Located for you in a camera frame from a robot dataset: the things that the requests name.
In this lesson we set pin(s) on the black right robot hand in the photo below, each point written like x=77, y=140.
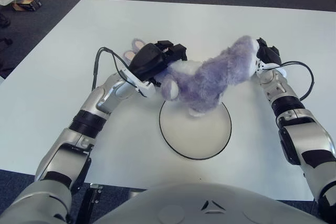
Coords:
x=269, y=54

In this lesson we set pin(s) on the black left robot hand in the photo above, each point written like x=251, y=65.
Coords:
x=149, y=61

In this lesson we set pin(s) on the purple plush bunny doll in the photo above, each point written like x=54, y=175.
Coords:
x=210, y=82

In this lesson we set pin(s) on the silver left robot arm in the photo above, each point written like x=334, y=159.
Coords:
x=78, y=129

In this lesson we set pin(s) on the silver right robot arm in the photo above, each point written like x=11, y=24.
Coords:
x=288, y=108

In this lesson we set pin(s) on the white plate with black rim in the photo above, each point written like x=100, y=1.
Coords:
x=194, y=134

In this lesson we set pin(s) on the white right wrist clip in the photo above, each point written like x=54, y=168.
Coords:
x=262, y=66

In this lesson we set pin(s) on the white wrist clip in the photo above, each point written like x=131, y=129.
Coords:
x=262, y=66
x=143, y=87

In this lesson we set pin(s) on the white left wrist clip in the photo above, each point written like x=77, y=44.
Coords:
x=143, y=87

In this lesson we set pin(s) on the black cardboard box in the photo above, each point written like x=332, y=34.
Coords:
x=26, y=3

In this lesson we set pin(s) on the black office chair base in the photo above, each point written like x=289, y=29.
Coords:
x=4, y=43

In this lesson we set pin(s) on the white furniture corner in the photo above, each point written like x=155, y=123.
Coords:
x=1, y=79

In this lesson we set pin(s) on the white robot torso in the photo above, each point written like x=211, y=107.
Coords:
x=210, y=208

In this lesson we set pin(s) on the black table frame bracket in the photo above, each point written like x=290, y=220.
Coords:
x=92, y=197

